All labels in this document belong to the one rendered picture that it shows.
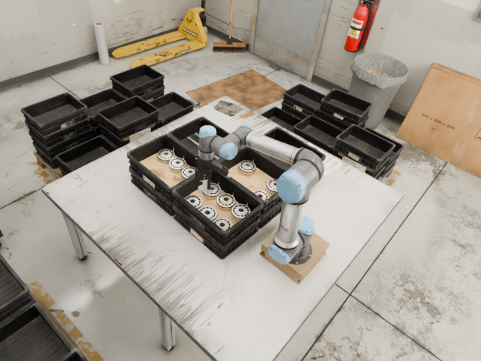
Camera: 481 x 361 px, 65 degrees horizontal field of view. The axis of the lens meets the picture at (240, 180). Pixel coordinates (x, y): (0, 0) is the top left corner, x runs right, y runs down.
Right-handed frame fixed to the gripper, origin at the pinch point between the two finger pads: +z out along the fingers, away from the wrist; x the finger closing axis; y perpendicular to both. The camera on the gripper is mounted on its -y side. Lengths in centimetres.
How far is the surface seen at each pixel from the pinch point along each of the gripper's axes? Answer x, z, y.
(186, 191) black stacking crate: -12.7, 12.0, 12.0
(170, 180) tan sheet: -24.8, 14.5, 21.7
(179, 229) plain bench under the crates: -1.5, 30.1, 15.0
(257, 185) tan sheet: -24.4, 14.4, -28.5
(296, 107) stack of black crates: -184, 40, -84
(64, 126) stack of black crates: -117, 37, 114
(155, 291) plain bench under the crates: 36, 34, 23
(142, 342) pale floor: 23, 103, 36
